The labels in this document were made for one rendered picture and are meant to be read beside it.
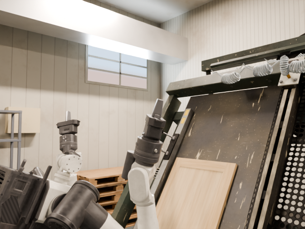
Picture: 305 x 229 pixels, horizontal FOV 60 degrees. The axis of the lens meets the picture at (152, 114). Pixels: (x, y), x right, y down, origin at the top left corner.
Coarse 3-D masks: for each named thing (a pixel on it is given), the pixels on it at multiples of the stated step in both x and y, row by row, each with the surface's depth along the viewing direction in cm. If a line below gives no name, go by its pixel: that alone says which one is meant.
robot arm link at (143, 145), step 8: (152, 120) 83; (160, 120) 83; (144, 128) 91; (152, 128) 84; (160, 128) 85; (144, 136) 88; (152, 136) 85; (160, 136) 85; (136, 144) 88; (144, 144) 85; (152, 144) 85; (160, 144) 87; (144, 152) 85; (152, 152) 85; (160, 152) 88
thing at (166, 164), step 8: (184, 112) 193; (192, 112) 192; (184, 128) 185; (176, 144) 179; (176, 152) 179; (168, 160) 174; (160, 168) 174; (168, 168) 174; (160, 176) 170; (152, 184) 170; (160, 184) 168; (152, 192) 166; (136, 224) 159
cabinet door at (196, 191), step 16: (176, 160) 172; (192, 160) 163; (208, 160) 154; (176, 176) 164; (192, 176) 156; (208, 176) 148; (224, 176) 141; (176, 192) 157; (192, 192) 149; (208, 192) 142; (224, 192) 135; (160, 208) 157; (176, 208) 150; (192, 208) 142; (208, 208) 136; (160, 224) 150; (176, 224) 143; (192, 224) 137; (208, 224) 130
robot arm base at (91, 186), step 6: (78, 180) 84; (84, 180) 84; (72, 186) 86; (84, 186) 82; (90, 186) 82; (96, 192) 83; (96, 198) 83; (48, 216) 75; (54, 216) 73; (60, 216) 73; (48, 222) 75; (54, 222) 73; (60, 222) 73; (66, 222) 72; (54, 228) 75; (60, 228) 74; (66, 228) 73; (72, 228) 73
